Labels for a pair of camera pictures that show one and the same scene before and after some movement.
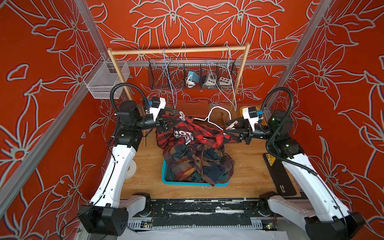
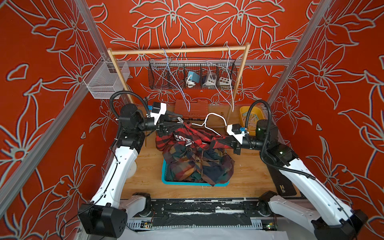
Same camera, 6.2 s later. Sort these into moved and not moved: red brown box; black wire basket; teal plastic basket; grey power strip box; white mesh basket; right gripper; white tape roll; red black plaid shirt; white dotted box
Moved: red black plaid shirt; right gripper
Not moved: teal plastic basket; white tape roll; white dotted box; black wire basket; grey power strip box; white mesh basket; red brown box
